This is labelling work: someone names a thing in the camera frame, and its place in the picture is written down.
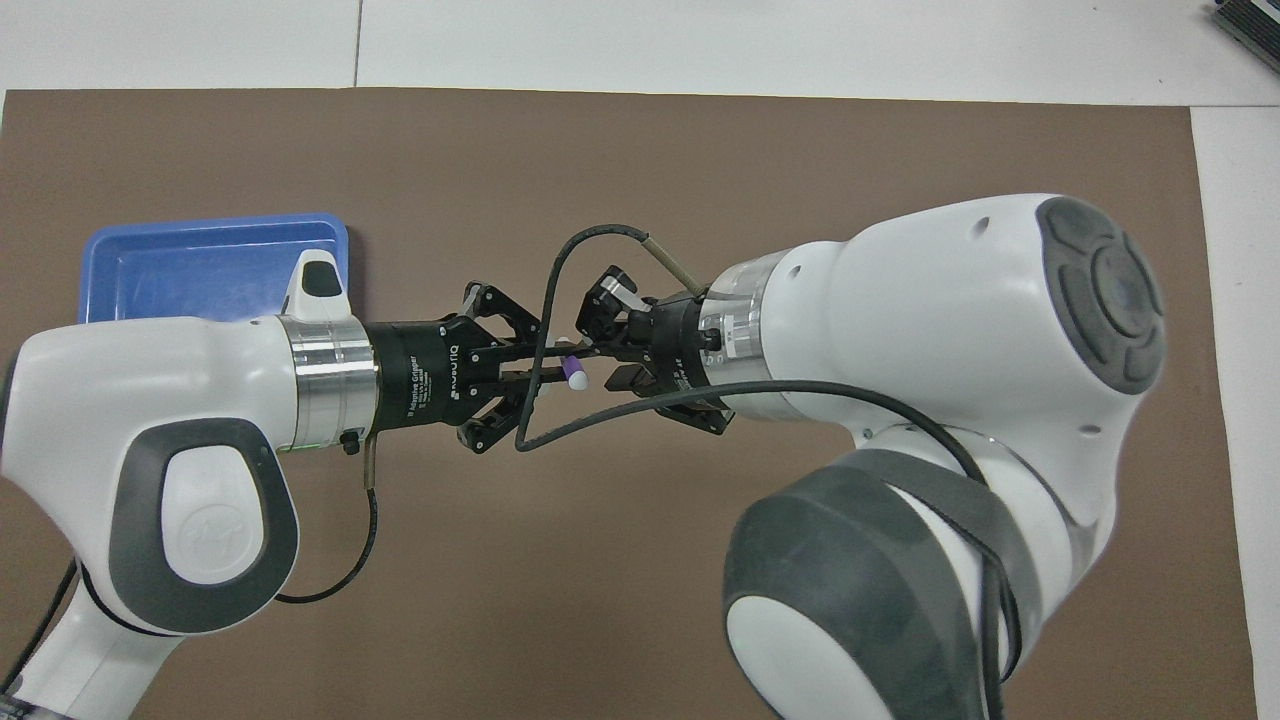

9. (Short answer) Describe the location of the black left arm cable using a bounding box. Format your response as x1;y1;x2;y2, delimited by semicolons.
0;430;381;701

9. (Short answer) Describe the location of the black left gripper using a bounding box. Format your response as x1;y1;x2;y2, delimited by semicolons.
372;282;601;456

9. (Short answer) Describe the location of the brown table mat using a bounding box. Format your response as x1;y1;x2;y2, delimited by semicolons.
0;88;1261;720

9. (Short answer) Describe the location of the grey right elbow strap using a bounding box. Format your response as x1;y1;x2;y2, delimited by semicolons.
850;448;1043;603

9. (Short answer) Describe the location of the blue plastic tray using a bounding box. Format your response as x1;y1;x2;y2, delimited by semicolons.
78;212;351;326

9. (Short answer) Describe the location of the dark ribbed box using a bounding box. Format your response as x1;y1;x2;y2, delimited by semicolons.
1210;0;1280;73

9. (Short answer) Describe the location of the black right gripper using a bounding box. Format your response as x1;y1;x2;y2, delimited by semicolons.
575;265;736;436

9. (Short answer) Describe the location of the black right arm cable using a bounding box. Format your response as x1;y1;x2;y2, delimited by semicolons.
515;225;1026;720

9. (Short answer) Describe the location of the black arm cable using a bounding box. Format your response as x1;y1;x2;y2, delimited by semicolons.
515;225;1026;720
0;430;381;701

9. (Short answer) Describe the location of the purple marker pen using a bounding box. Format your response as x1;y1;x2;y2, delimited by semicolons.
560;335;593;392

